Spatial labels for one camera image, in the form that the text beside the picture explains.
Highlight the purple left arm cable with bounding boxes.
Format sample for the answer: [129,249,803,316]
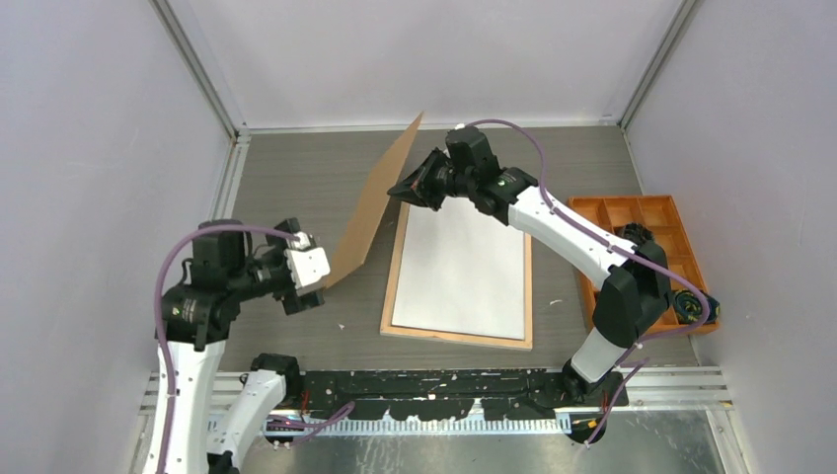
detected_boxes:
[152,224,357,474]

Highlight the aluminium front rail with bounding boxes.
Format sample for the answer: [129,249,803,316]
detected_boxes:
[138,365,733,438]

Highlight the printed photo of people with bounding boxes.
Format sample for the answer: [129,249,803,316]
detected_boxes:
[391,197,528,342]

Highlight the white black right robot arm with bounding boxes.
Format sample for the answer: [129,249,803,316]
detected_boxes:
[388,123,672,406]

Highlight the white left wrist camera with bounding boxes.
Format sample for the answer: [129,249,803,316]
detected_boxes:
[283,231,331,295]

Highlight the black coiled roll upper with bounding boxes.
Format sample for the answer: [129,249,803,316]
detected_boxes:
[617,222,654,247]

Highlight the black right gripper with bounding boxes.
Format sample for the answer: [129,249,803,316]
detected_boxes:
[388,148,474,213]

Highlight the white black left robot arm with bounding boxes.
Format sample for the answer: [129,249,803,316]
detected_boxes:
[143,218,330,473]

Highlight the light wooden picture frame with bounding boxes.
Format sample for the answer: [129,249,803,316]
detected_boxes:
[379,196,534,352]

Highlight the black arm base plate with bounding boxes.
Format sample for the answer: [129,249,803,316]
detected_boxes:
[279,368,629,422]

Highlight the brown fibreboard backing board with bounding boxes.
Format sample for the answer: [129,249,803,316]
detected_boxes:
[326,112,424,288]

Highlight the black yellow coiled roll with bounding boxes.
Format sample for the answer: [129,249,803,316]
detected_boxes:
[672,289,720,325]

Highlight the orange compartment tray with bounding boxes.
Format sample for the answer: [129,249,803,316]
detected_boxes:
[566,195,721,337]

